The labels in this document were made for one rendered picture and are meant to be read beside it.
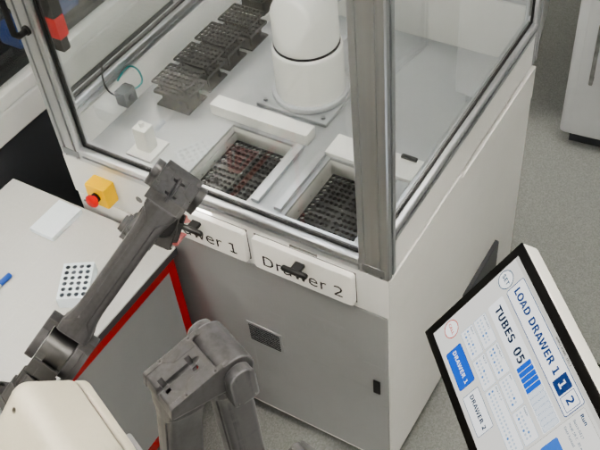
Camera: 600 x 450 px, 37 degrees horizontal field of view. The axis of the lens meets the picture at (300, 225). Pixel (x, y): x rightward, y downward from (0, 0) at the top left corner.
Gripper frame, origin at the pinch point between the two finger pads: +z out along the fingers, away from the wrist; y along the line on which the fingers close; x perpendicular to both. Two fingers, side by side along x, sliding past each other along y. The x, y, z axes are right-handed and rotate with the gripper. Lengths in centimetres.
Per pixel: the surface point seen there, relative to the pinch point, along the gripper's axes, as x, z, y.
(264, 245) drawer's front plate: -17.9, 9.6, 1.8
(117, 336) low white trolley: 14.2, 7.7, -35.9
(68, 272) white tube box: 31.7, 2.7, -24.4
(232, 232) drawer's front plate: -8.1, 9.7, 1.6
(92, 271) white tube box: 25.4, 4.2, -21.8
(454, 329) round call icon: -73, -4, 3
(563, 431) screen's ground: -102, -24, -3
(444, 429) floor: -60, 92, -46
